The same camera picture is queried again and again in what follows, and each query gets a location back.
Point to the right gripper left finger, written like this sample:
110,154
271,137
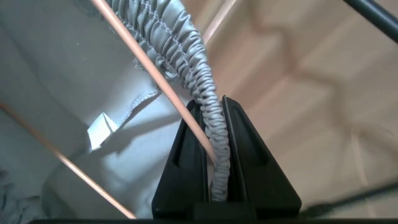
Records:
183,174

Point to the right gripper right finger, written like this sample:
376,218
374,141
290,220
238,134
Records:
258,174

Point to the pink clothes hanger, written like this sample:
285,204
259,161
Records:
149,67

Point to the beige curtain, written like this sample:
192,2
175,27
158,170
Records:
311,77

